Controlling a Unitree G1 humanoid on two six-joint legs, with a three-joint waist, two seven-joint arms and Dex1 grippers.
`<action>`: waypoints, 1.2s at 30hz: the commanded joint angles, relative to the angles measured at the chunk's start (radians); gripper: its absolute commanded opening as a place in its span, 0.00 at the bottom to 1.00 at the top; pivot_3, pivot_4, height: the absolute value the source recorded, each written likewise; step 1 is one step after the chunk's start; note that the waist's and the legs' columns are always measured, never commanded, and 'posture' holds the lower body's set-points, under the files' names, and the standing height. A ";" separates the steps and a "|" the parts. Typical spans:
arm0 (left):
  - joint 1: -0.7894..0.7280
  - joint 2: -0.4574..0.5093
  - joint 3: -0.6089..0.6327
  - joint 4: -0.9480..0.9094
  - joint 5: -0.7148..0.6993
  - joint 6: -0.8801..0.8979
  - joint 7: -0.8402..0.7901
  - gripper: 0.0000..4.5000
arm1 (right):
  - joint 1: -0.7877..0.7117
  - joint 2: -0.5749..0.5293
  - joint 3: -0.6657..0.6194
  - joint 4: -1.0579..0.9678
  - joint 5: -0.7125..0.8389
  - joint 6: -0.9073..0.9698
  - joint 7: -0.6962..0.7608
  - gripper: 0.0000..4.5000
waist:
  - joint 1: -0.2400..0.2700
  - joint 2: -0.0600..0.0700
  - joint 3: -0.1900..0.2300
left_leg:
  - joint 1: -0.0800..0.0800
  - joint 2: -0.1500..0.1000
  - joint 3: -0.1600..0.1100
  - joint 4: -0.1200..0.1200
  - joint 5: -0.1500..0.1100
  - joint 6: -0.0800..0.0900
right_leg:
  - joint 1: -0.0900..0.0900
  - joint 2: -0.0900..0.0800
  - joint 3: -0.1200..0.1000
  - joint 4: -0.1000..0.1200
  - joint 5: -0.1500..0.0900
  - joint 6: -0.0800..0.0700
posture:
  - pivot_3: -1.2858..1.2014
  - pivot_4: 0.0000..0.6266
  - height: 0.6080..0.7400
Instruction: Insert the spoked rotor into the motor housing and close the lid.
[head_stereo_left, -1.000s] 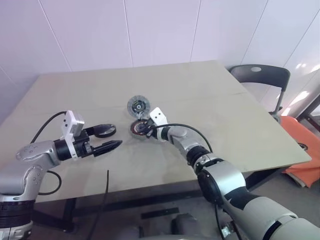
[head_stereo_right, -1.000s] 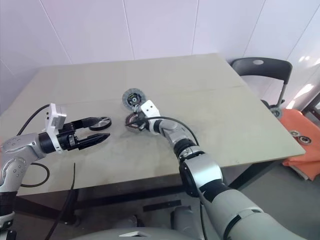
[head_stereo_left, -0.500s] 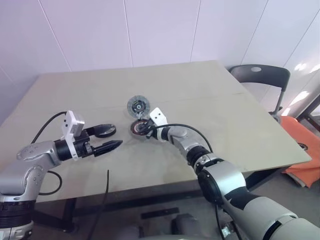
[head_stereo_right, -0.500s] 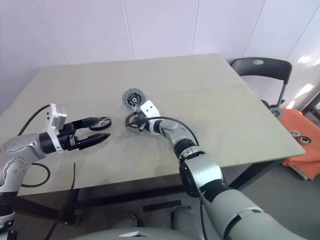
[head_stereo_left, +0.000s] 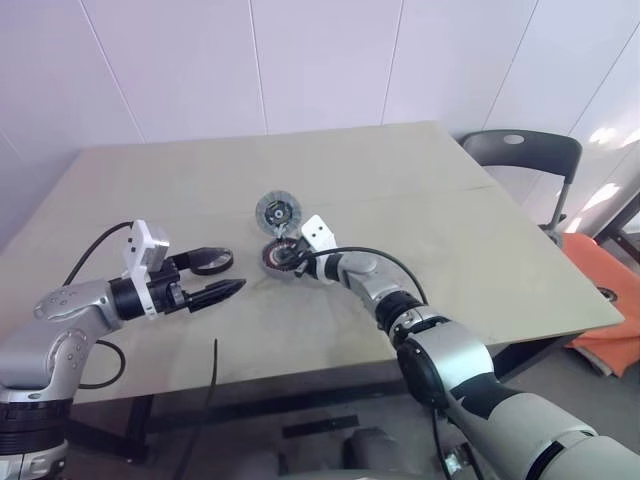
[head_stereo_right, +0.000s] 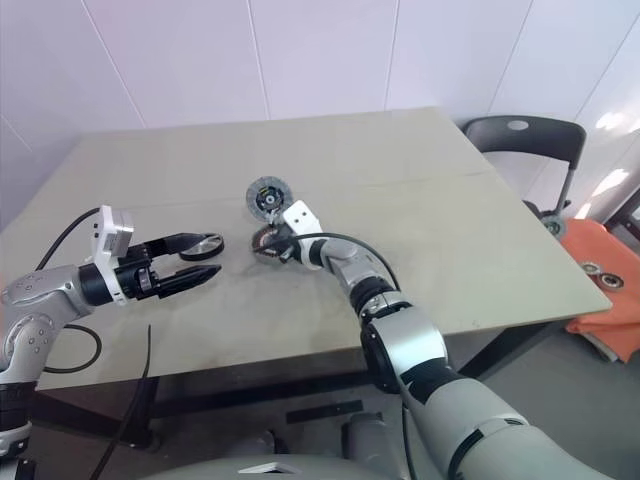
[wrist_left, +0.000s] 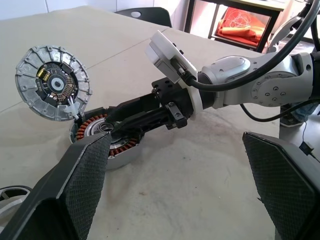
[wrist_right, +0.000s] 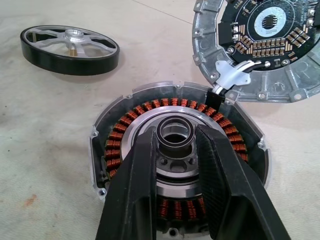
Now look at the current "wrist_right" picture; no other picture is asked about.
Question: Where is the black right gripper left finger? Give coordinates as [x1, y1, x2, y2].
[94, 126, 158, 240]

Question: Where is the white motor wire bundle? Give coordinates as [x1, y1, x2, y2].
[212, 59, 262, 97]

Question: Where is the motor housing with copper windings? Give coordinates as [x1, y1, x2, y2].
[90, 80, 273, 240]

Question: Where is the silver lid with circuit board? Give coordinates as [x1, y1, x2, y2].
[191, 0, 320, 104]

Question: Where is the small metal bearing ring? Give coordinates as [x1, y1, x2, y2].
[156, 116, 195, 156]

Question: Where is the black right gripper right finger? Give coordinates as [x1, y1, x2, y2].
[194, 123, 292, 240]

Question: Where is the black-rimmed silver spoked rotor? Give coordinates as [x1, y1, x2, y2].
[19, 24, 120, 76]

